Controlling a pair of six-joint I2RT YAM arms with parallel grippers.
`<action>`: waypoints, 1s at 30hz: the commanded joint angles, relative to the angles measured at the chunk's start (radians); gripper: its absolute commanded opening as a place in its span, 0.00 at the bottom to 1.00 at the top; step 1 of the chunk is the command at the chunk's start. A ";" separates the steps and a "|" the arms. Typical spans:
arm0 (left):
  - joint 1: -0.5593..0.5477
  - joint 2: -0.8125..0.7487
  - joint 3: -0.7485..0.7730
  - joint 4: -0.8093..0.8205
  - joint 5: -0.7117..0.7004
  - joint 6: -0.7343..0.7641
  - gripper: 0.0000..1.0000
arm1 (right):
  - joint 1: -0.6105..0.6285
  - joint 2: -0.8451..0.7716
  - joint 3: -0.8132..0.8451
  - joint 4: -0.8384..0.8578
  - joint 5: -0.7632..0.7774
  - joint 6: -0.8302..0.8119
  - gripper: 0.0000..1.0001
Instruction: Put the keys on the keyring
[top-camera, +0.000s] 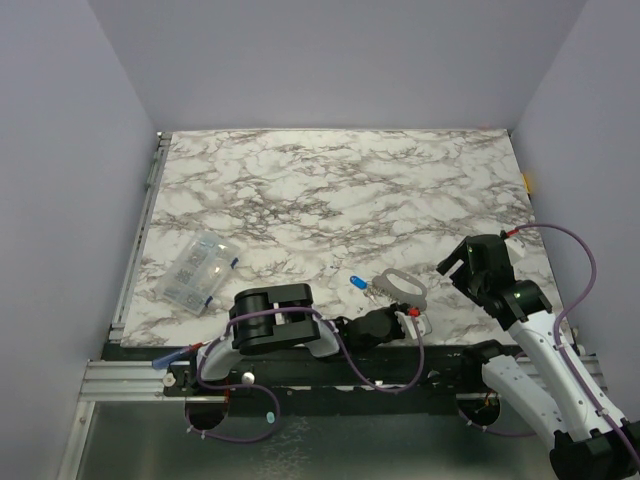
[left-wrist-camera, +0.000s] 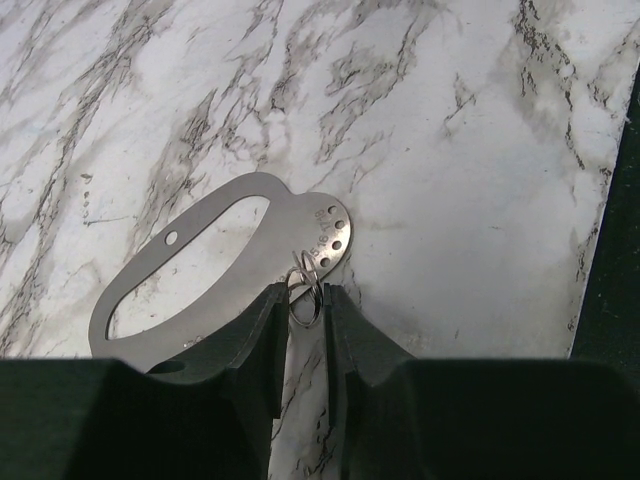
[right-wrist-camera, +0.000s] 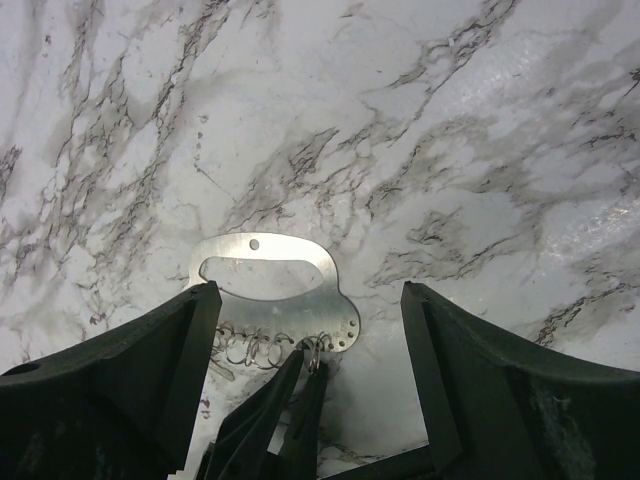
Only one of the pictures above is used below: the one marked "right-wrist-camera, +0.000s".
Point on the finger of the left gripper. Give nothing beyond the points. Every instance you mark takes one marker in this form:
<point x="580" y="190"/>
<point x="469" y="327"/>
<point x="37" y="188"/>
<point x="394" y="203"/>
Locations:
<point x="241" y="446"/>
<point x="299" y="451"/>

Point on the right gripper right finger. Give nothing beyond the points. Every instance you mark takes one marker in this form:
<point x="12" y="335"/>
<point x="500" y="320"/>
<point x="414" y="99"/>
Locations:
<point x="498" y="406"/>

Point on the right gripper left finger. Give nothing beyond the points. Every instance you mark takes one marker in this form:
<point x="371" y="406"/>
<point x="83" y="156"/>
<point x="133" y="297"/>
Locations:
<point x="121" y="405"/>

